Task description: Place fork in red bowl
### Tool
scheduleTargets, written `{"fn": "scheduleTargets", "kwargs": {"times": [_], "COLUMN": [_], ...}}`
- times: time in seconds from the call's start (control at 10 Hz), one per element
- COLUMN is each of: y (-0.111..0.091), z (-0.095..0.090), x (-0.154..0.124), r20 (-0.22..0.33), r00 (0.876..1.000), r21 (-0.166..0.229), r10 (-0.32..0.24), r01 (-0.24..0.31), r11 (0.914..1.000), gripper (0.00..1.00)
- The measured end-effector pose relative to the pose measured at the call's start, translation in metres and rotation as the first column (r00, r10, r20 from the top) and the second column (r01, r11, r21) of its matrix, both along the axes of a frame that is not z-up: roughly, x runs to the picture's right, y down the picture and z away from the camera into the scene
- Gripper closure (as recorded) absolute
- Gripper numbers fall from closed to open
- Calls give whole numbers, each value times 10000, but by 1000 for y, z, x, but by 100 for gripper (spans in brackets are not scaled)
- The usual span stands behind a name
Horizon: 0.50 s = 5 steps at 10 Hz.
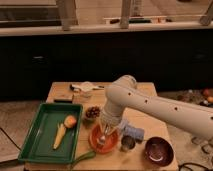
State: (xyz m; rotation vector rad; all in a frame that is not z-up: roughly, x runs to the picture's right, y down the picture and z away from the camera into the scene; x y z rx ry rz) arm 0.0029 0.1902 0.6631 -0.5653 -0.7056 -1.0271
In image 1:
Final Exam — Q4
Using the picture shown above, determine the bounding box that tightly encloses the green pepper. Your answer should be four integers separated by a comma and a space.
71, 150, 96, 168

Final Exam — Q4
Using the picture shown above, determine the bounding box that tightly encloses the red bowl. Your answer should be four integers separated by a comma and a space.
88, 124, 119, 154

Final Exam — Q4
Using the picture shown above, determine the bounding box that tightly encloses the dark purple bowl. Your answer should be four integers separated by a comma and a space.
144, 137, 174, 167

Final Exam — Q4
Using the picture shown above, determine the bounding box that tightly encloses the small metal cup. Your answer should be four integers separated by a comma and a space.
121, 135, 136, 152

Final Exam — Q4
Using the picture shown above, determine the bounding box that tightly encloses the black white kitchen tool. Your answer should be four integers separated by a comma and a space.
70, 84, 105, 92

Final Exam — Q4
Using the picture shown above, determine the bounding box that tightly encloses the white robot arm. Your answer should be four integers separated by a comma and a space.
100, 75, 213, 141

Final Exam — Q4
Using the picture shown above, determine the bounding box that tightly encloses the green plastic tray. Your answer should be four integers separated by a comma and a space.
18, 103, 83, 164

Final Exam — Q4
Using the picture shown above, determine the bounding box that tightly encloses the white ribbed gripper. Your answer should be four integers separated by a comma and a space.
99, 110, 122, 135

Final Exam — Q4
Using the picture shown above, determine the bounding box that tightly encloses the small bowl of nuts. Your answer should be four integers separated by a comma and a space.
85, 106, 100, 121

